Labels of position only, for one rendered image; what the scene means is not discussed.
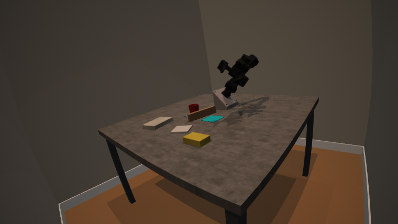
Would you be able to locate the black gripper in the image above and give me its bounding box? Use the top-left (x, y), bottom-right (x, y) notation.
top-left (217, 60), bottom-right (249, 87)

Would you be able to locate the beige flat square tile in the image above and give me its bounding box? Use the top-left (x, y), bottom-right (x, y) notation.
top-left (171, 125), bottom-right (193, 133)

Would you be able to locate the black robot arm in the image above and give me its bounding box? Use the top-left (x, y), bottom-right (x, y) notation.
top-left (222, 54), bottom-right (259, 98)

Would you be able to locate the tan flat rectangular pad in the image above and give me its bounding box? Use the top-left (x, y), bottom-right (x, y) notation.
top-left (142, 117), bottom-right (173, 130)

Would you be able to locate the yellow rectangular block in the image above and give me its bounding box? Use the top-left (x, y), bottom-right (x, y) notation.
top-left (182, 132), bottom-right (211, 148)

